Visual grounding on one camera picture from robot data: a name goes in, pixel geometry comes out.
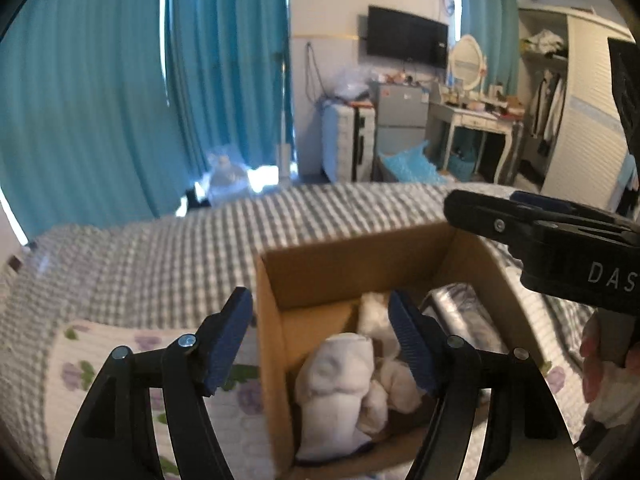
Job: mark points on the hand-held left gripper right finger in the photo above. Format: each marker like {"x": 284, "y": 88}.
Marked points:
{"x": 411, "y": 345}

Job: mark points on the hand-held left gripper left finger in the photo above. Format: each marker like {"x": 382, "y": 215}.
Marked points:
{"x": 229, "y": 342}

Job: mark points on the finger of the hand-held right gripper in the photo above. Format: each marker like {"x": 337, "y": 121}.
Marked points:
{"x": 550, "y": 202}
{"x": 480, "y": 215}

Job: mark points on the large white sock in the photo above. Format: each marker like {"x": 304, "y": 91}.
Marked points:
{"x": 332, "y": 385}

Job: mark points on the brown cardboard box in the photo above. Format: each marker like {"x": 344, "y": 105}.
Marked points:
{"x": 320, "y": 270}

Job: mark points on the person's right hand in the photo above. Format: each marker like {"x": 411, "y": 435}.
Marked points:
{"x": 592, "y": 360}

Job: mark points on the teal storage basket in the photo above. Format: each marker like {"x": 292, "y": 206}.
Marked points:
{"x": 462, "y": 166}

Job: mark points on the blue bubble wrap bag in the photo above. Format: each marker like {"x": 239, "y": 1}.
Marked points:
{"x": 412, "y": 167}

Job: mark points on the hanging clothes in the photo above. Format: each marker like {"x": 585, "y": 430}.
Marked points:
{"x": 547, "y": 110}

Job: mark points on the white dressing table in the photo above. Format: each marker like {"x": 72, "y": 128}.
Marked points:
{"x": 465, "y": 120}

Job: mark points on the white wardrobe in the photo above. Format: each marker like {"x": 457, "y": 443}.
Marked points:
{"x": 585, "y": 110}

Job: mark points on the grey small fridge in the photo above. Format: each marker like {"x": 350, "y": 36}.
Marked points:
{"x": 400, "y": 115}

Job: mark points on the white oval mirror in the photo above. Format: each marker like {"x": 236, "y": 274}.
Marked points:
{"x": 466, "y": 60}

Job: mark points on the white suitcase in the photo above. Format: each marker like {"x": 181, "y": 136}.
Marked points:
{"x": 342, "y": 140}

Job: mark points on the white floral quilt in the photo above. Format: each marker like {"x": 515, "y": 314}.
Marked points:
{"x": 75, "y": 375}

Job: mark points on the folded clothes pile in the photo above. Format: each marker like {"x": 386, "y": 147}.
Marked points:
{"x": 545, "y": 42}

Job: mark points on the clear plastic bag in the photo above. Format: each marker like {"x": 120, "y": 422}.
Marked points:
{"x": 227, "y": 180}
{"x": 350, "y": 85}

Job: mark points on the narrow teal curtain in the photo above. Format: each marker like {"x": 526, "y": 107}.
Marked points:
{"x": 487, "y": 5}

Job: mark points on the white standing pole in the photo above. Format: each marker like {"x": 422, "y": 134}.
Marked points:
{"x": 285, "y": 125}

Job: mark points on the wide teal curtain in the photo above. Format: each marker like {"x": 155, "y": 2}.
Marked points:
{"x": 85, "y": 85}

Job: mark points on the black wall television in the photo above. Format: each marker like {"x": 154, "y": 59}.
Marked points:
{"x": 407, "y": 35}

